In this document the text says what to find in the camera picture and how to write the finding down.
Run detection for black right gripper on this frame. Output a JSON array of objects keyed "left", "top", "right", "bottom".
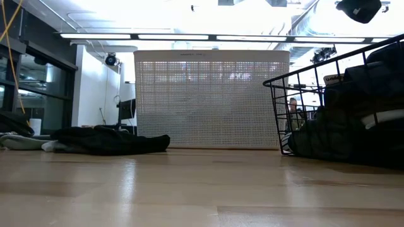
[{"left": 335, "top": 0, "right": 383, "bottom": 25}]

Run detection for black cloth with grey print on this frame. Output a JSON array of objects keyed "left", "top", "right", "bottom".
[{"left": 322, "top": 42, "right": 404, "bottom": 170}]

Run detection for grey and black shorts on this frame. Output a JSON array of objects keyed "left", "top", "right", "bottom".
[{"left": 282, "top": 106, "right": 367, "bottom": 160}]

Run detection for plain black cloth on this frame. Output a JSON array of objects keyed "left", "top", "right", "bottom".
[{"left": 49, "top": 125, "right": 171, "bottom": 156}]

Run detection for white cloth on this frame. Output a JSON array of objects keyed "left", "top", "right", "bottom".
[{"left": 40, "top": 140, "right": 62, "bottom": 153}]

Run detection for white perforated plastic basket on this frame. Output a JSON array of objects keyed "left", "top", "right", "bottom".
[{"left": 133, "top": 49, "right": 290, "bottom": 150}]

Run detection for ceiling light bar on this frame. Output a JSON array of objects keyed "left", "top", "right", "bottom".
[{"left": 59, "top": 32, "right": 391, "bottom": 44}]

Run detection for black background monitor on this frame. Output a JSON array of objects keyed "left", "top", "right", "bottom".
[{"left": 116, "top": 98, "right": 137, "bottom": 127}]

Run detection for white paper roll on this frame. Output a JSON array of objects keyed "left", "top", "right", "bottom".
[{"left": 28, "top": 118, "right": 43, "bottom": 136}]

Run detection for sage green cloth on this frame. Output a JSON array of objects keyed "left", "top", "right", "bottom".
[{"left": 0, "top": 134, "right": 54, "bottom": 151}]

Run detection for black ceiling camera cluster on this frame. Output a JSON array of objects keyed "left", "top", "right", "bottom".
[{"left": 311, "top": 45, "right": 338, "bottom": 65}]

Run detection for black wire basket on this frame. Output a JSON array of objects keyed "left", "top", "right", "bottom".
[{"left": 262, "top": 33, "right": 404, "bottom": 168}]

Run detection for round black wall camera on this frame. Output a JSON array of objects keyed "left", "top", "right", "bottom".
[{"left": 104, "top": 52, "right": 118, "bottom": 67}]

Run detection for yellow power cable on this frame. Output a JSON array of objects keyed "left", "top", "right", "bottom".
[{"left": 0, "top": 0, "right": 31, "bottom": 127}]

